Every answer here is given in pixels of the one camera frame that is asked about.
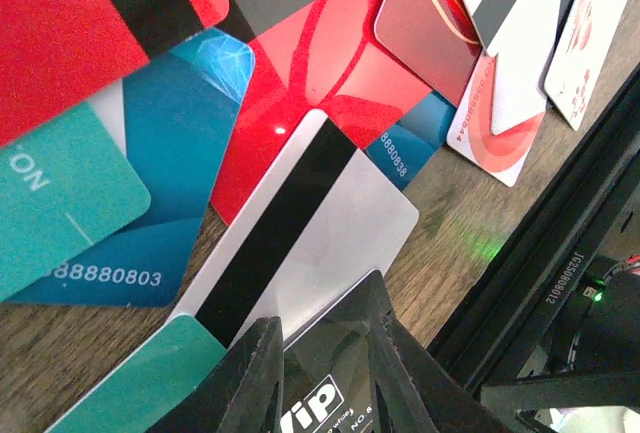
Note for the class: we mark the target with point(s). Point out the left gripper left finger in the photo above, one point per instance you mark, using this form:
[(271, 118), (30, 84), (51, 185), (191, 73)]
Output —
[(243, 393)]

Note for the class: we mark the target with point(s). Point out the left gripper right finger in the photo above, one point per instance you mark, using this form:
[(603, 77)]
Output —
[(410, 391)]

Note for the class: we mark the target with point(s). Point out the teal magnetic stripe card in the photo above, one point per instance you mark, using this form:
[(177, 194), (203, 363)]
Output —
[(150, 382)]

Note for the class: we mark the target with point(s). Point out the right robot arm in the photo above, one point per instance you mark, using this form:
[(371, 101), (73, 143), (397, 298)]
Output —
[(602, 366)]

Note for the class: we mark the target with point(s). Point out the white magnetic stripe card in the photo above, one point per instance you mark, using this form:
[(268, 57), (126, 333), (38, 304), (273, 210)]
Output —
[(322, 216)]

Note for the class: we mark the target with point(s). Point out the blue numbered card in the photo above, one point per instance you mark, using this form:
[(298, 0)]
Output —
[(178, 116)]

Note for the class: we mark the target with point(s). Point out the red ribbon card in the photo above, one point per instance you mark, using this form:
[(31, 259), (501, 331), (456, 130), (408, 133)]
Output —
[(308, 54)]

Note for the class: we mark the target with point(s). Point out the black aluminium frame rail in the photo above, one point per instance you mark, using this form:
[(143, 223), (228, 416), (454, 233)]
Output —
[(500, 321)]

